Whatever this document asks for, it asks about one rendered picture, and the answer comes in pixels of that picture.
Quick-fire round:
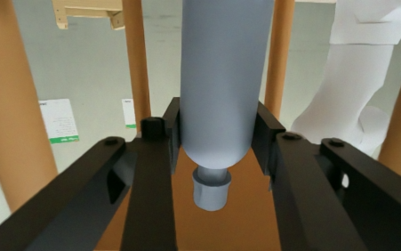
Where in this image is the light wooden crate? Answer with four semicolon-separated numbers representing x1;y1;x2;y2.
52;0;124;29

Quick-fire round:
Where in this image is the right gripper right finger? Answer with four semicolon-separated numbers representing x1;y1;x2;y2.
251;100;401;251

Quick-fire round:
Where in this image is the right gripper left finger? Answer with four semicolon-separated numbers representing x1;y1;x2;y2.
0;97;181;251

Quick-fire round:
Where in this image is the grey-blue bottle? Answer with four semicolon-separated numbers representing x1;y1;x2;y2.
180;0;274;211

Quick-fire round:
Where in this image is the tan wooden shelving unit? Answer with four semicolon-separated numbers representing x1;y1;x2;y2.
0;0;401;251

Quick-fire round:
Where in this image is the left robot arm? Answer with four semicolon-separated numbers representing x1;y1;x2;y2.
290;0;401;157

